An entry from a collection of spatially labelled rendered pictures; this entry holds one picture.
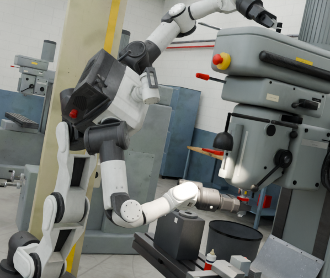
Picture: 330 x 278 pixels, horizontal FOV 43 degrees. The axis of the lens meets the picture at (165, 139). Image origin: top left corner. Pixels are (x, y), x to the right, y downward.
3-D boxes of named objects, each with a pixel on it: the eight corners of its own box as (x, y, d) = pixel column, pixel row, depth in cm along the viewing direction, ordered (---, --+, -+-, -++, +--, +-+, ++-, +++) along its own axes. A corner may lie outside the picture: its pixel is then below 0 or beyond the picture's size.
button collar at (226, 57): (224, 69, 147) (228, 52, 147) (214, 68, 152) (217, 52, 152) (228, 70, 148) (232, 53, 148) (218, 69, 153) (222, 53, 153)
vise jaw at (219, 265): (231, 284, 153) (233, 273, 153) (210, 270, 164) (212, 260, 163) (243, 283, 157) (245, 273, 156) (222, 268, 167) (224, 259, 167)
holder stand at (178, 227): (175, 260, 186) (184, 217, 184) (152, 241, 205) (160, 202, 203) (197, 260, 192) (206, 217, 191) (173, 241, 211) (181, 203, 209)
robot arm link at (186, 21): (221, 10, 187) (183, 23, 197) (211, -10, 181) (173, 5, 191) (218, 23, 181) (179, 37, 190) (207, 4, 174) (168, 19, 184)
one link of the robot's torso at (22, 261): (10, 268, 210) (15, 243, 209) (47, 264, 224) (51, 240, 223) (27, 287, 195) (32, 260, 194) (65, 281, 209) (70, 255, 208)
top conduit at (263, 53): (264, 60, 138) (266, 49, 138) (255, 60, 141) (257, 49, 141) (349, 86, 161) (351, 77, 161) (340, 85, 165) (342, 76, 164)
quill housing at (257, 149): (245, 193, 152) (264, 106, 149) (212, 178, 170) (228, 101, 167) (282, 196, 162) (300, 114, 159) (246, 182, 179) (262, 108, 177)
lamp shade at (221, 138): (208, 146, 150) (212, 129, 150) (219, 146, 156) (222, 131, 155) (225, 150, 146) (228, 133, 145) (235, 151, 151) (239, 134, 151)
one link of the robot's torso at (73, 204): (40, 219, 195) (53, 119, 194) (73, 218, 207) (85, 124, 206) (56, 228, 183) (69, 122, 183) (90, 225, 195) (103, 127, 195)
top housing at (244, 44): (248, 70, 140) (257, 23, 138) (202, 69, 162) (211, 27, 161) (337, 96, 164) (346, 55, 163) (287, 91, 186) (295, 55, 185)
